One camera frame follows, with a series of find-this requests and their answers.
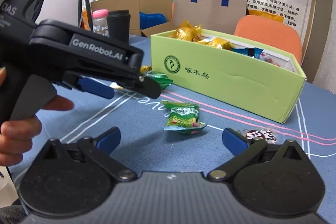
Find small round biscuit packet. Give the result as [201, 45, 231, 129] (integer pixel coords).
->
[239, 128, 277, 144]

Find green pea snack packet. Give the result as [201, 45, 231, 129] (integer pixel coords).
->
[162, 100, 207, 135]

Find yellow snack packet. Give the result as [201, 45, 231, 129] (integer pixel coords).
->
[196, 37, 235, 51]

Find red clear jerky packet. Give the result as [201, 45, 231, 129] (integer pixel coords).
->
[260, 52, 281, 67]

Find blue snack packet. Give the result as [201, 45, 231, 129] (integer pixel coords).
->
[232, 47, 263, 59]

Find green biscuit pack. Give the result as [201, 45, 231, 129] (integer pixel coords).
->
[139, 65, 152, 75]

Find orange transparent snack pack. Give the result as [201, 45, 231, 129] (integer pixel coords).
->
[171, 20, 202, 42]

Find person's left hand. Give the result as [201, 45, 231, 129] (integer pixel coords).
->
[0, 67, 75, 166]

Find pink lid plastic bottle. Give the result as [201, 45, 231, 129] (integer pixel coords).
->
[92, 9, 109, 37]

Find green cardboard box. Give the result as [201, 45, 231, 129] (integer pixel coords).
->
[150, 30, 306, 123]

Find blue plastic item in box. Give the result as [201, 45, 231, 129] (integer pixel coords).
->
[139, 12, 167, 30]

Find black paper cup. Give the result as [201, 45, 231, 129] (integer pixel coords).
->
[106, 10, 131, 44]

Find open cardboard box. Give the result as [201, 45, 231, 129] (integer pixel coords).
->
[91, 0, 175, 37]

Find brown paper bag blue handles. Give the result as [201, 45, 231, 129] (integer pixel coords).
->
[173, 0, 249, 34]

